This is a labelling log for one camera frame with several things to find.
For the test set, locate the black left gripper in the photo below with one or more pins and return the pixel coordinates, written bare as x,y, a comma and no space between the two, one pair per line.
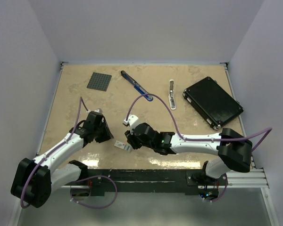
107,134

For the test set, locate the white stapler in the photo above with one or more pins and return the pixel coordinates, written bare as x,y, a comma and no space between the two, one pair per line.
171,95

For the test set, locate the grey studded baseplate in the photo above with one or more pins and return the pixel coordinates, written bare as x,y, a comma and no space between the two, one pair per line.
99,81

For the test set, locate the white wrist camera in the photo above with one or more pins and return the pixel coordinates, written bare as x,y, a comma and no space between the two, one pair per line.
130,120
97,110

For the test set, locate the blue black stapler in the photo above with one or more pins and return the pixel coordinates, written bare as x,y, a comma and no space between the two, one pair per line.
137,86

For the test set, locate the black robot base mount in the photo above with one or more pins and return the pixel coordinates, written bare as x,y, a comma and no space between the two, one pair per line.
183,181

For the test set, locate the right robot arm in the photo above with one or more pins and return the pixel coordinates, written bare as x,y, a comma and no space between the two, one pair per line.
231,155

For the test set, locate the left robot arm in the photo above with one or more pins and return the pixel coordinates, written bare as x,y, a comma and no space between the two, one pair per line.
35,180

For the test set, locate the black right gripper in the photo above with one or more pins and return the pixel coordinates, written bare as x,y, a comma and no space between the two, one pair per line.
131,140

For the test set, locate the white staple box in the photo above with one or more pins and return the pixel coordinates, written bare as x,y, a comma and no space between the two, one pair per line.
120,145

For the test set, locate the black ribbed case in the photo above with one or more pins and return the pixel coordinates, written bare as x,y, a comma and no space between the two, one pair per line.
212,102

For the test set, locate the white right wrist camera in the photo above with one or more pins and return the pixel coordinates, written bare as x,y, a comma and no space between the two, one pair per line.
130,120

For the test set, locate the grey staple tray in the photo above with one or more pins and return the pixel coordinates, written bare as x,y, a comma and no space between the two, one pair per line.
128,148

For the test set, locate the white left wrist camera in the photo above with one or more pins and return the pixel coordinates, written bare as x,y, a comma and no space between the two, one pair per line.
97,110

